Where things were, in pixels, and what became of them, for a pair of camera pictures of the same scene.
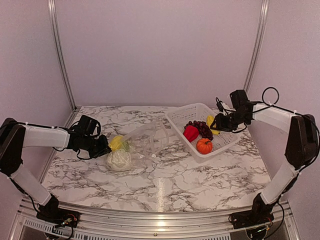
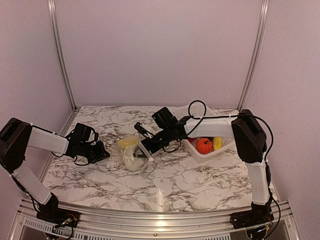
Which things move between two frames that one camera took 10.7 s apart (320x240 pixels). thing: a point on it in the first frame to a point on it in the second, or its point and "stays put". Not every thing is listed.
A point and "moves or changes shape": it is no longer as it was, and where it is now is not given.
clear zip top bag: (146, 143) moves or changes shape
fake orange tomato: (204, 146) stays put
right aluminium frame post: (262, 22) stays put
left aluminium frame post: (53, 13) stays put
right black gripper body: (230, 123) to (166, 139)
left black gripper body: (94, 148) to (93, 154)
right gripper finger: (214, 125) to (147, 146)
